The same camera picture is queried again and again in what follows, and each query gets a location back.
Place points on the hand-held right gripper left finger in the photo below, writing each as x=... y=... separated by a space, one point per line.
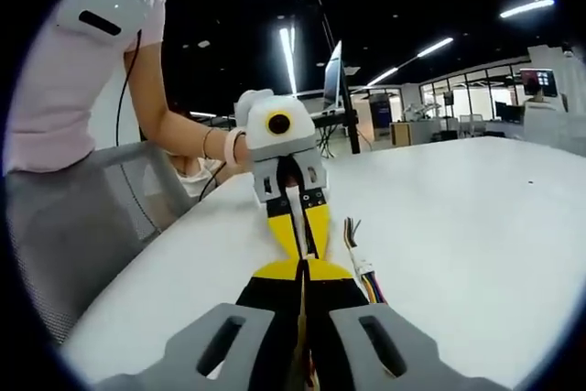
x=270 y=299

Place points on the pink wristband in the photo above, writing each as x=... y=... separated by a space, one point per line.
x=235 y=146

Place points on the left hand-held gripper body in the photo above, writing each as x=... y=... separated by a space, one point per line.
x=274 y=134

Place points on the wooden cabinet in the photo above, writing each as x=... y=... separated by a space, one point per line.
x=400 y=133

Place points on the monitor on black pole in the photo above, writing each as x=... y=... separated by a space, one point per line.
x=336 y=75

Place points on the wall screen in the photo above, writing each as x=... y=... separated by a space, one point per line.
x=538 y=82

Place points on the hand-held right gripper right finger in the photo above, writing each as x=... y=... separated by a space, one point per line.
x=339 y=295

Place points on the ceiling light strip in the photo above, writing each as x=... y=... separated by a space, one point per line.
x=382 y=76
x=526 y=7
x=435 y=47

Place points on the grey mesh chair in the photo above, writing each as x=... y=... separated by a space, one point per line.
x=151 y=180

